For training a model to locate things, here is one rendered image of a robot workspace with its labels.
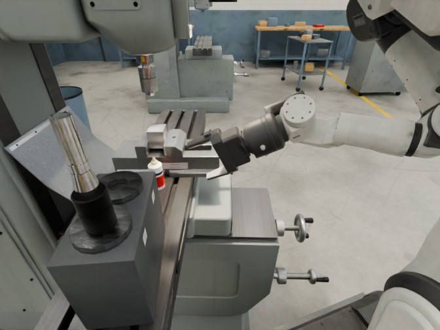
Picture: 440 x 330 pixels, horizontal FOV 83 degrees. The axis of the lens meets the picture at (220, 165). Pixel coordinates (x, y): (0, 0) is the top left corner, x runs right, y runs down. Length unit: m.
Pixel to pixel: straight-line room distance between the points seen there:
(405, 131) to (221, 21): 6.81
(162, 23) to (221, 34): 6.60
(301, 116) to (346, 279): 1.43
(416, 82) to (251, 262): 0.73
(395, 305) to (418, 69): 0.41
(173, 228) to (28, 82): 0.63
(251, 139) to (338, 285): 1.38
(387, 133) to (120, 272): 0.51
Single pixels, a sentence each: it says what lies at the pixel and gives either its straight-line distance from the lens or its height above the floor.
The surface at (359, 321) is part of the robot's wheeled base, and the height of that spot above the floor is 0.59.
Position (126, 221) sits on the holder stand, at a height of 1.13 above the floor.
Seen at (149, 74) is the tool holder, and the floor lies 1.25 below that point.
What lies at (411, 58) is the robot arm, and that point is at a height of 1.33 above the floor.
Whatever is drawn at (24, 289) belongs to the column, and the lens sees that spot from 1.28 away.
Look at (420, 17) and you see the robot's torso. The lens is 0.43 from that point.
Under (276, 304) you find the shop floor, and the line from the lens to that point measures 1.63.
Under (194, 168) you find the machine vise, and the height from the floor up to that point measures 0.96.
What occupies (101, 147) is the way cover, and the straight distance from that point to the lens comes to 1.10.
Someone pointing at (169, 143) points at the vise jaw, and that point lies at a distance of 0.80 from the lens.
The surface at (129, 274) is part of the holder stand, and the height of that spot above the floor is 1.09.
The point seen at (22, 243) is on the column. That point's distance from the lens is 1.07.
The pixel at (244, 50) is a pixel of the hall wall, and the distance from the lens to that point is 7.31.
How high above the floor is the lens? 1.42
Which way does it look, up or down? 34 degrees down
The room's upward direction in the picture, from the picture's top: straight up
